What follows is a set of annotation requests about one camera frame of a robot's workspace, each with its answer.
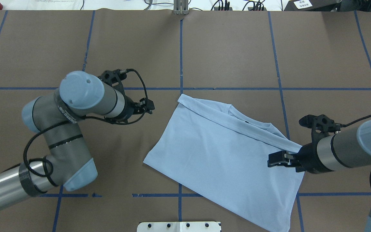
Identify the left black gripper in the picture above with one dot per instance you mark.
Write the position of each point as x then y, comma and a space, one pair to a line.
129, 109

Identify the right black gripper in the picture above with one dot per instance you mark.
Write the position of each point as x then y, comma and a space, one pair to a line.
308, 158

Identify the light blue t-shirt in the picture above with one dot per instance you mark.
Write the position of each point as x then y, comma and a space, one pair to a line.
216, 151

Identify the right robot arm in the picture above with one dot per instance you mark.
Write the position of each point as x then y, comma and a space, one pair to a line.
330, 149

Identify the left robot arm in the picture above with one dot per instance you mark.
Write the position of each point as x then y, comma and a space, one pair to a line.
58, 155

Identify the blue tape grid lines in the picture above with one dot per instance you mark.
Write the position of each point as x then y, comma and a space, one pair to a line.
274, 67

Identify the white side table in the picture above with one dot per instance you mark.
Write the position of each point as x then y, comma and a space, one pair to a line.
205, 5

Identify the black box white label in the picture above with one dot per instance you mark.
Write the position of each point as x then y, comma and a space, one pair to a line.
312, 5

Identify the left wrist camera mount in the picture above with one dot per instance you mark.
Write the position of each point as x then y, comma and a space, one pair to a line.
114, 78

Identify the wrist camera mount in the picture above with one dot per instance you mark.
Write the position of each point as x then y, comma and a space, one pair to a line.
114, 78
321, 126

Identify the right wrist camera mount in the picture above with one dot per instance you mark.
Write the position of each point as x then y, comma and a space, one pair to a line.
321, 126

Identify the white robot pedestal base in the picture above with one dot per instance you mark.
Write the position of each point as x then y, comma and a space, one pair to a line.
187, 226

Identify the aluminium frame post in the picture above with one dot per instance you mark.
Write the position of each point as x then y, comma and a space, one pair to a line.
181, 7

